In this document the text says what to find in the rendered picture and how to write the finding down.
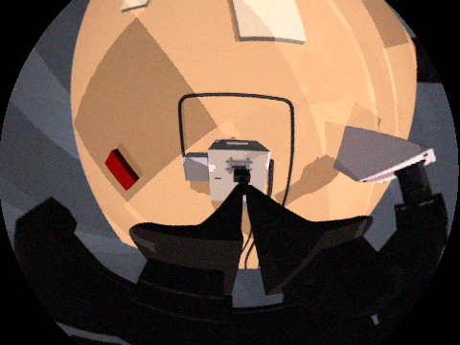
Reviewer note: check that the red rectangular block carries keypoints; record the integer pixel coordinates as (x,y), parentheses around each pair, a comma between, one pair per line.
(121,169)

